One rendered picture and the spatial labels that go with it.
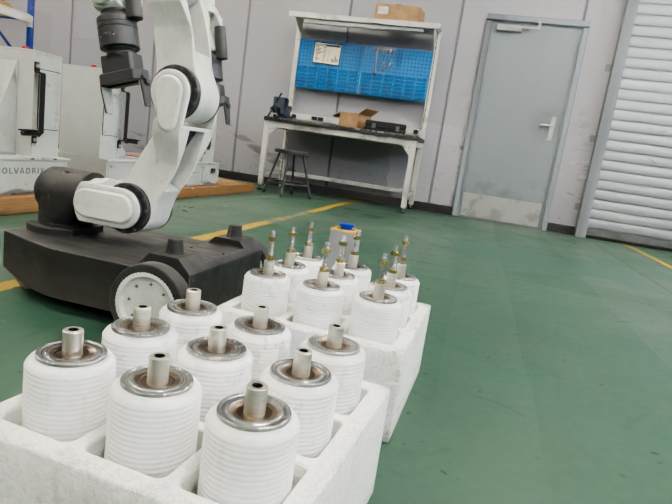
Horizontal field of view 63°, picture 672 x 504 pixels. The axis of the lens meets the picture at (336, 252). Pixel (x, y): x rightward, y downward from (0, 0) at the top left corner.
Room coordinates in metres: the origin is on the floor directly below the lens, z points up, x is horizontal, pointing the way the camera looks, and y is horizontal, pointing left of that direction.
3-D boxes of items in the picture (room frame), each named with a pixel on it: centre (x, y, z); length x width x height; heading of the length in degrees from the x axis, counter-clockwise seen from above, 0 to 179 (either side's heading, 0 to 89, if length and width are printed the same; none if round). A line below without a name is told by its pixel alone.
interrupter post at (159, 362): (0.55, 0.17, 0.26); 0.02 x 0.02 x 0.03
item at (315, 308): (1.07, 0.02, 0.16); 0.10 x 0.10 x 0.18
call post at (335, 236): (1.48, -0.02, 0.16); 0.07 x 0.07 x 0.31; 74
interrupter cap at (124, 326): (0.70, 0.25, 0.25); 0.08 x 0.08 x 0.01
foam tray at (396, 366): (1.18, -0.01, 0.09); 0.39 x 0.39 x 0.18; 74
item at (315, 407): (0.62, 0.02, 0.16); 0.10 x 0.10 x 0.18
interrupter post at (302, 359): (0.62, 0.02, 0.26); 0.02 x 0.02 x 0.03
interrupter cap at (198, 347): (0.66, 0.13, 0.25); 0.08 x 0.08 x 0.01
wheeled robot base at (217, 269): (1.57, 0.60, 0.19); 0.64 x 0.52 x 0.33; 77
